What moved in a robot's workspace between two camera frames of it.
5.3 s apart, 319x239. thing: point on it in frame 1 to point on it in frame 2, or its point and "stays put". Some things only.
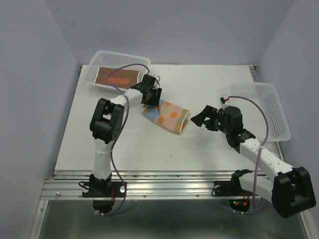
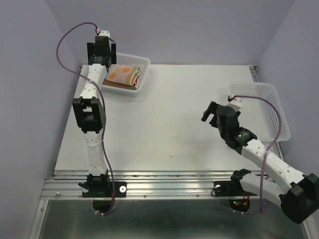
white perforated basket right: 263,116 stays put
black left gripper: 154,101 to 111,53
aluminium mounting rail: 142,184 stays put
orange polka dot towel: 171,116 to 130,74
